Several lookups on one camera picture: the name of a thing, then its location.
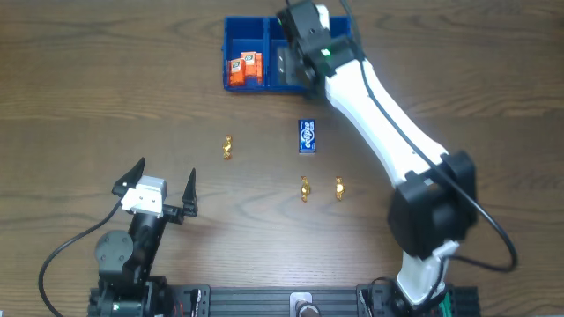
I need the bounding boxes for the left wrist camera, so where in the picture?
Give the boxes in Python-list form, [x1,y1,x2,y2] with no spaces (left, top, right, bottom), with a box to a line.
[120,174,169,217]

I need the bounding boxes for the black cable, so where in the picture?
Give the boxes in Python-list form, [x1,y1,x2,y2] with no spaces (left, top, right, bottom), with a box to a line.
[337,0,519,274]
[37,200,122,317]

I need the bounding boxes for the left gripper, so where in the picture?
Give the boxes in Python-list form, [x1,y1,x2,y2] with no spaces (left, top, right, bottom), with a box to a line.
[111,157,199,225]

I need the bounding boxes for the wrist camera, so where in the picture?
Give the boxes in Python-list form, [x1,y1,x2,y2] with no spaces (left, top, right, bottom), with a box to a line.
[315,3,331,31]
[120,174,169,217]

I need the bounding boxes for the blue tray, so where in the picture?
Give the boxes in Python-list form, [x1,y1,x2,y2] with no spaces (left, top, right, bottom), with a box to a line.
[222,16,353,93]

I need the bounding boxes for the mounting rail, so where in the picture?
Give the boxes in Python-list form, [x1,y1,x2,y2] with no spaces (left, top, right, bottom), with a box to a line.
[87,284,480,317]

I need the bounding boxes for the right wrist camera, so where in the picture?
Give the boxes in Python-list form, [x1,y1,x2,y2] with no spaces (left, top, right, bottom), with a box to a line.
[315,3,331,31]

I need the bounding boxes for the blue candy pack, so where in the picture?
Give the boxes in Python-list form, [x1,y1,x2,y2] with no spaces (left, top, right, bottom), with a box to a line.
[298,118,317,155]

